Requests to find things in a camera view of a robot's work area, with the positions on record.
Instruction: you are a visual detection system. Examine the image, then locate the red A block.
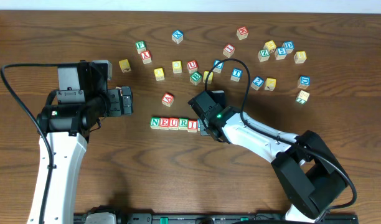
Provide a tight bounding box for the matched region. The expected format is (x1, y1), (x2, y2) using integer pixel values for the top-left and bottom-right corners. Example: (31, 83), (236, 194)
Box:
(162, 93), (174, 107)

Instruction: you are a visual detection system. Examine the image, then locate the blue L block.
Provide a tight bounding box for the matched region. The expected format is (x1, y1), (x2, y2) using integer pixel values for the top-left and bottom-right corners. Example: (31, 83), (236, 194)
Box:
(213, 60), (224, 73)

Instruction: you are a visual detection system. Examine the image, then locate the yellow block centre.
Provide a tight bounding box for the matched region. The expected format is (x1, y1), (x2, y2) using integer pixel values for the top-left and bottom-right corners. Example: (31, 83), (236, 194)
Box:
(172, 60), (182, 73)

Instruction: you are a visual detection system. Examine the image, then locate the blue D block lower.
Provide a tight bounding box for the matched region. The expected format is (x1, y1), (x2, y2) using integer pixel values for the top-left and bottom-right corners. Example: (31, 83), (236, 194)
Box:
(298, 75), (311, 90)

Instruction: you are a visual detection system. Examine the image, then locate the white green Z block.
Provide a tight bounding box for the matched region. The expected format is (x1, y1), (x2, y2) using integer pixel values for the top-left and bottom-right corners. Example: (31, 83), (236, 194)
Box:
(296, 90), (309, 105)

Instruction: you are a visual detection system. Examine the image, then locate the yellow block left middle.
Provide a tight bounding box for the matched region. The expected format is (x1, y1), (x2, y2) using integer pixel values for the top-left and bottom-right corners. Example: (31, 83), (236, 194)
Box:
(154, 68), (165, 81)

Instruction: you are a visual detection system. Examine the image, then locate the red i block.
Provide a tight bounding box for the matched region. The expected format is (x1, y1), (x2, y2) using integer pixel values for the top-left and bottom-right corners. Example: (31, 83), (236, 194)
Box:
(223, 44), (235, 58)
(187, 120), (198, 133)

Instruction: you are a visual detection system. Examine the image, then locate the blue D block upper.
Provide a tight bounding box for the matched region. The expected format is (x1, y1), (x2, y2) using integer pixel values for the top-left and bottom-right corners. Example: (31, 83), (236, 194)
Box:
(282, 41), (294, 54)

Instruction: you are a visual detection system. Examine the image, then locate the blue 2 block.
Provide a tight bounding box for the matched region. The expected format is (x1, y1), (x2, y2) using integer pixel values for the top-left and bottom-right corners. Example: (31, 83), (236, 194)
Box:
(250, 76), (265, 91)

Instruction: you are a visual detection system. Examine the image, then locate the red u block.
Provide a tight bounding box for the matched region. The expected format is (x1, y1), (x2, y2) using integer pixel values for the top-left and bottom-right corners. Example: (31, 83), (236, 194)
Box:
(186, 60), (199, 74)
(169, 118), (179, 130)

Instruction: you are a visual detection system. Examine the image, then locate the yellow block beside 2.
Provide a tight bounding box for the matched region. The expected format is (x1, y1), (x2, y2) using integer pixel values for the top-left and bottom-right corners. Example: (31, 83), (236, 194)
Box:
(265, 78), (276, 91)

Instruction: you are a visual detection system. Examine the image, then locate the blue T block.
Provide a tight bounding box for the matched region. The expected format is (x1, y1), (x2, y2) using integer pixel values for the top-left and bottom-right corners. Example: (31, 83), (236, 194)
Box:
(230, 68), (243, 82)

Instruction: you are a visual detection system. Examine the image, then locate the green N block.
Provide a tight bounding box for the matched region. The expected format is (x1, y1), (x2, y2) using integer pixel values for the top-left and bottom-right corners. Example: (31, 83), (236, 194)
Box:
(150, 117), (160, 129)

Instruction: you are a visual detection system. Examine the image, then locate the green R block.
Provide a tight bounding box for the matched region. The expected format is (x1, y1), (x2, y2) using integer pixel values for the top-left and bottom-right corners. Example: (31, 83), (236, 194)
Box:
(179, 118), (189, 131)

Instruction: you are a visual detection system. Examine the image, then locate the blue 5 block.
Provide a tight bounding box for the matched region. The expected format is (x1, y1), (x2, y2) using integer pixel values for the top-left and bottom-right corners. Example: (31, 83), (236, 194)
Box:
(275, 47), (287, 60)

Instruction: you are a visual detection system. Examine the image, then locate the blue d block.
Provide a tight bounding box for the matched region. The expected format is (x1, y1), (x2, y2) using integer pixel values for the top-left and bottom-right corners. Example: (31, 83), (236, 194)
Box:
(282, 41), (294, 54)
(298, 75), (311, 90)

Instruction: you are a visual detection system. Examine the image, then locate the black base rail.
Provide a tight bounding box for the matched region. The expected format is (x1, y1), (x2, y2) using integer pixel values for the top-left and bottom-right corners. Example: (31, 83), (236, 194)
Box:
(73, 206), (359, 224)

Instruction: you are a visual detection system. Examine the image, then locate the green B block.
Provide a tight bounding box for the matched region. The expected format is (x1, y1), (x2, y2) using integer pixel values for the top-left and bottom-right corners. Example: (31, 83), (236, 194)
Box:
(190, 72), (202, 85)

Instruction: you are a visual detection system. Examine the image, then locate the red Y block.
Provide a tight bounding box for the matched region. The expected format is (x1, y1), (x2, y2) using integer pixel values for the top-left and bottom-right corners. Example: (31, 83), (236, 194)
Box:
(140, 50), (152, 64)

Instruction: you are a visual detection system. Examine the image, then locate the yellow block beside B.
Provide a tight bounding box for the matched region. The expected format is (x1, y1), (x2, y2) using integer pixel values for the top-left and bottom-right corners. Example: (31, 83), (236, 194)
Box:
(202, 70), (214, 84)

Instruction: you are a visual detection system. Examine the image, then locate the green F block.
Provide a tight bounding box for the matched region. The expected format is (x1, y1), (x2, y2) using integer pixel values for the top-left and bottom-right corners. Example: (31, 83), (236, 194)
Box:
(135, 40), (146, 54)

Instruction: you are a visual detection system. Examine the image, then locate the blue X block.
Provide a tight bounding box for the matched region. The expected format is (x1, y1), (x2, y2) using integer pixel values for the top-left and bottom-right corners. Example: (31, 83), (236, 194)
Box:
(171, 30), (184, 44)

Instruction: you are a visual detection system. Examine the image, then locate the yellow block top right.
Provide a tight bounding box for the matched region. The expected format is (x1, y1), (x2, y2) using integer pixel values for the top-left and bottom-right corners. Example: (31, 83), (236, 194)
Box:
(263, 40), (276, 54)

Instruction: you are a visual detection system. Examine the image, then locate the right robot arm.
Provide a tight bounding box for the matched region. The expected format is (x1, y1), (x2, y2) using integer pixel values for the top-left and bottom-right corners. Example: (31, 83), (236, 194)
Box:
(188, 90), (348, 223)

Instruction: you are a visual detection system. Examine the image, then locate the yellow block far right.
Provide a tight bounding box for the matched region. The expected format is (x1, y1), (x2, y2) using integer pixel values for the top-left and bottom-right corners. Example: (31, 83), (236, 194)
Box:
(294, 51), (307, 64)

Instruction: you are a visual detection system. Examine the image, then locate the yellow block far left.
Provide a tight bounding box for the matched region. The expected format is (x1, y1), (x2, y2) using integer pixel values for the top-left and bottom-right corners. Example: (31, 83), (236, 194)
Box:
(118, 59), (131, 73)

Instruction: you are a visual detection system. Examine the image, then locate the red E block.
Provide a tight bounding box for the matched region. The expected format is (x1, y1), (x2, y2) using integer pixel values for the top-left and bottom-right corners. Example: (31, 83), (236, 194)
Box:
(159, 118), (169, 130)

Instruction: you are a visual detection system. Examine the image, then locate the red H block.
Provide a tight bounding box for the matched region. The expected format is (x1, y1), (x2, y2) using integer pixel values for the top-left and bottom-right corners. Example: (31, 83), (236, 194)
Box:
(237, 26), (249, 40)

